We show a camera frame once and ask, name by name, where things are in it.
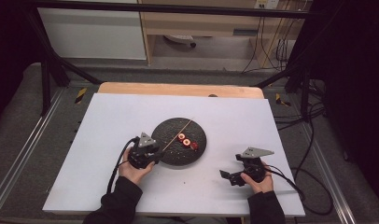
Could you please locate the black speckled round plate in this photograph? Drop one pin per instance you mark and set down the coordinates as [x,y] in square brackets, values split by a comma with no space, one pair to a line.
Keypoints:
[175,155]

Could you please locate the person's right hand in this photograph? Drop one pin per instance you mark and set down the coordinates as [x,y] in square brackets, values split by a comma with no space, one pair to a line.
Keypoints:
[260,186]

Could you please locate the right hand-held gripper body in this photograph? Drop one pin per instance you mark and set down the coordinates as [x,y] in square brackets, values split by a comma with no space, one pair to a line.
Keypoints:
[253,168]

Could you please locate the black metal frame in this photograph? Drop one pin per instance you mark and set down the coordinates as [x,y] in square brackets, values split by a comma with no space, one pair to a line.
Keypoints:
[165,8]

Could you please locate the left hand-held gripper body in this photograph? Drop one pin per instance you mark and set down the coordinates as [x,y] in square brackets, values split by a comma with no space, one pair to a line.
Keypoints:
[142,154]

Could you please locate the light wooden desk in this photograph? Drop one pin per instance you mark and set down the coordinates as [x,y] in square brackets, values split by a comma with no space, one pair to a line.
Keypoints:
[203,25]

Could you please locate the wooden table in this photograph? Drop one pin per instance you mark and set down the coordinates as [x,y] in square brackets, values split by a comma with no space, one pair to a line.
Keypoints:
[178,89]

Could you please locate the yellow black tape strip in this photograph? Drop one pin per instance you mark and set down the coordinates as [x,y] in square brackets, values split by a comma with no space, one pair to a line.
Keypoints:
[81,95]
[282,100]

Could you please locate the thin wooden skewer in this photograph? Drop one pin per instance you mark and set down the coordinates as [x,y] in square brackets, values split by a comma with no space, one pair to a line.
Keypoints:
[178,134]

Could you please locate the person's left hand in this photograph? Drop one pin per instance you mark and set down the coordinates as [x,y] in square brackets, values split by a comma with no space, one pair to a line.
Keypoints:
[131,174]

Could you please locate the white board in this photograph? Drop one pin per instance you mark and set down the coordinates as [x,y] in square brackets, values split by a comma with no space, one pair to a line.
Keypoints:
[116,118]

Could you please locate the aluminium rail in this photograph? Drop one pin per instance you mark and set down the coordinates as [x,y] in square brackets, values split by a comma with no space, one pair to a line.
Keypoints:
[327,168]
[22,149]

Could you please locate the white cabinet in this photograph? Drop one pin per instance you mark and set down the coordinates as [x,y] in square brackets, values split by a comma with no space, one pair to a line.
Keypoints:
[91,34]

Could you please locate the white wall socket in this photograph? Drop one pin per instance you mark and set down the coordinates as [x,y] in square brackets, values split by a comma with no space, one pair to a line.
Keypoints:
[267,3]

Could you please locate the red sausage slice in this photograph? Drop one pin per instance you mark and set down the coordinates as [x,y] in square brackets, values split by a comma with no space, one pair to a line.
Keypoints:
[186,142]
[194,145]
[181,136]

